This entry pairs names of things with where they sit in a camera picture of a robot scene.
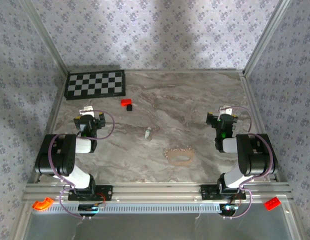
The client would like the black white checkerboard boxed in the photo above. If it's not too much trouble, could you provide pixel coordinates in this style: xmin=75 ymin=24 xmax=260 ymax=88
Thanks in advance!
xmin=64 ymin=69 xmax=127 ymax=101

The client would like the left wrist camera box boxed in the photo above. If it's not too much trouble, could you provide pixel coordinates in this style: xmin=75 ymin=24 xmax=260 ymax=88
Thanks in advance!
xmin=79 ymin=105 xmax=95 ymax=115

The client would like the large red toy brick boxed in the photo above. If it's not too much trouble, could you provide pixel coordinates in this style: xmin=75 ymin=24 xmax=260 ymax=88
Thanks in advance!
xmin=264 ymin=196 xmax=282 ymax=211

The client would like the orange curved plastic piece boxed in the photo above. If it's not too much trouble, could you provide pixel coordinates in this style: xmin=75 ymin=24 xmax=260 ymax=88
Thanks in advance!
xmin=31 ymin=197 xmax=54 ymax=210

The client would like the grey slotted cable duct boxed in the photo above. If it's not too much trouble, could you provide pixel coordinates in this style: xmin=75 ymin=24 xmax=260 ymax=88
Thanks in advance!
xmin=46 ymin=202 xmax=222 ymax=214

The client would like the black controller board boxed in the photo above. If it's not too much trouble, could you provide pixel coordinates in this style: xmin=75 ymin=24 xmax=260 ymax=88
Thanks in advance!
xmin=220 ymin=203 xmax=239 ymax=218
xmin=78 ymin=203 xmax=100 ymax=218

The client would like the aluminium mounting rail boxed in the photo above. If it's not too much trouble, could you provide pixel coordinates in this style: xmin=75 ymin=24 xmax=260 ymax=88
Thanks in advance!
xmin=22 ymin=183 xmax=295 ymax=202

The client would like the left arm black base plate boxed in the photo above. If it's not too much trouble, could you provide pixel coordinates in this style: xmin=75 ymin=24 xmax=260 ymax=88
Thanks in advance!
xmin=68 ymin=184 xmax=113 ymax=201

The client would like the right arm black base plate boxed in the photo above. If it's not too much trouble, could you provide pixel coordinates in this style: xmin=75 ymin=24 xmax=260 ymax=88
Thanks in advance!
xmin=200 ymin=184 xmax=247 ymax=201

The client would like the grey metal sheet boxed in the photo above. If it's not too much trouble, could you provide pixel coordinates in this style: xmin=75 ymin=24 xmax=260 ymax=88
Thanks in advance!
xmin=24 ymin=212 xmax=296 ymax=240

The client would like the aluminium frame post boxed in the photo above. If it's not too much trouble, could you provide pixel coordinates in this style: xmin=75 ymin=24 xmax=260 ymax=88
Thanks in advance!
xmin=243 ymin=0 xmax=294 ymax=75
xmin=19 ymin=0 xmax=70 ymax=75

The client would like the aluminium side rail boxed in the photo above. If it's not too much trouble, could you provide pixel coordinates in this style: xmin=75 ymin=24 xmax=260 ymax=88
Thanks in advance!
xmin=27 ymin=71 xmax=70 ymax=185
xmin=240 ymin=72 xmax=281 ymax=182

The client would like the aluminium back rail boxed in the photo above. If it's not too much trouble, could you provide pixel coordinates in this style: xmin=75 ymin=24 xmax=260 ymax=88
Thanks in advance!
xmin=67 ymin=68 xmax=246 ymax=75

